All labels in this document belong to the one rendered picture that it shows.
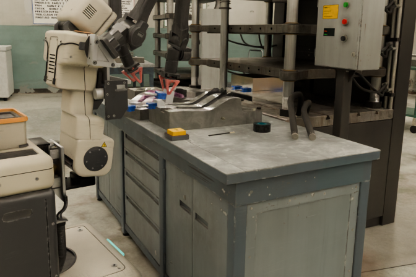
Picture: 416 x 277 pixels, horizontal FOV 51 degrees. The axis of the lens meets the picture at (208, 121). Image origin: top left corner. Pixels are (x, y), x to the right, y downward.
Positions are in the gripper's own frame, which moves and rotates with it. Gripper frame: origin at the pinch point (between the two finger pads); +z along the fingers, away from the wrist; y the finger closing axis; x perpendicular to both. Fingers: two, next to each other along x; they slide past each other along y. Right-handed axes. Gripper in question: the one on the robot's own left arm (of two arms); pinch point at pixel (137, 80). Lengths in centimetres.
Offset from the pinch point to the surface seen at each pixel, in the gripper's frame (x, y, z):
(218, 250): 33, -81, 45
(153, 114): 5.7, -15.1, 13.7
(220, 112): -15.6, -37.9, 21.7
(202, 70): -228, 312, 142
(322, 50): -82, -47, 23
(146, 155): 15.2, -5.7, 34.7
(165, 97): 2.6, -28.2, 4.3
